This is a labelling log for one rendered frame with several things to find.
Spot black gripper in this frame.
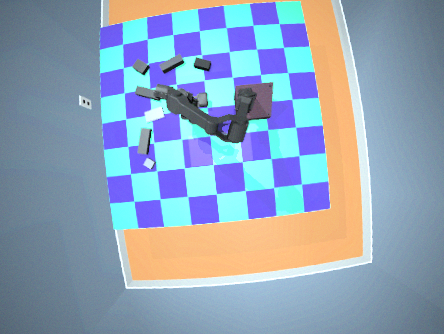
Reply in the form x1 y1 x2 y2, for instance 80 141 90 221
191 92 208 107

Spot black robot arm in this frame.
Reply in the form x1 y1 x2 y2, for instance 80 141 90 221
153 84 257 143

